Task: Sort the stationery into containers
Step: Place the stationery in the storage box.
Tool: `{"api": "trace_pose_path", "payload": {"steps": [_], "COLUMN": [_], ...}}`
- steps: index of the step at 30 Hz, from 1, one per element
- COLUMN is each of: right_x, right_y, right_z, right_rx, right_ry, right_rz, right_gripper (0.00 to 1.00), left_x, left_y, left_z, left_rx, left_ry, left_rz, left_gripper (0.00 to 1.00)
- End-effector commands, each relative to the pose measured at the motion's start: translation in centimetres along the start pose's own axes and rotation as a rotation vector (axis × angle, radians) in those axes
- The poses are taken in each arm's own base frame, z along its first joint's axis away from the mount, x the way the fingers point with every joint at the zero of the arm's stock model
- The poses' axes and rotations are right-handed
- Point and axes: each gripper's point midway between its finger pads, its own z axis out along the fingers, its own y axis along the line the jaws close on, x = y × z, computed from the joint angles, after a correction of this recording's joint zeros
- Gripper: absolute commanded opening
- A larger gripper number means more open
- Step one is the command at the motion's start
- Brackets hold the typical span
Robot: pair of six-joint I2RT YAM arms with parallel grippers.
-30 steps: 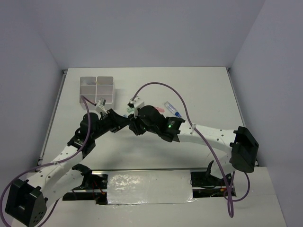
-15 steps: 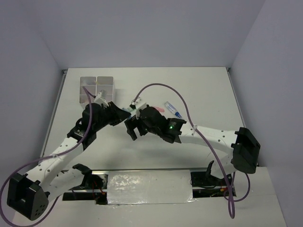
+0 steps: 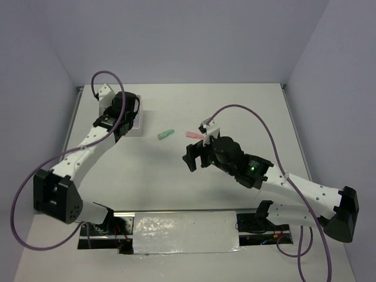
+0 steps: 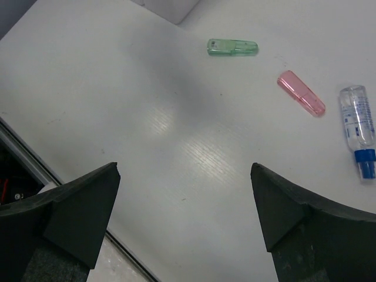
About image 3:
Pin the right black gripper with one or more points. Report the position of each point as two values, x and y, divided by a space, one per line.
195 150

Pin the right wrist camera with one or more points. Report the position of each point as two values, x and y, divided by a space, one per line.
210 130

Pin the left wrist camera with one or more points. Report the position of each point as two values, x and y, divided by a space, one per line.
105 95

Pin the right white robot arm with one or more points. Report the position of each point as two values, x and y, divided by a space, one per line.
335 210

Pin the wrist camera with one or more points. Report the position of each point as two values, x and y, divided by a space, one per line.
210 130
105 95

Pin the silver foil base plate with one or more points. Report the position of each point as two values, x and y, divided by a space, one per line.
185 232

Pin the pink correction tape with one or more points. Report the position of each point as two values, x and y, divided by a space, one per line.
193 135

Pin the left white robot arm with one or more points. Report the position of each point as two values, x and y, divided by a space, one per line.
55 191

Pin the right white divided container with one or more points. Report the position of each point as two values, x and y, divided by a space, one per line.
137 129

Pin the green correction tape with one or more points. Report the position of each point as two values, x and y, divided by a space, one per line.
165 134

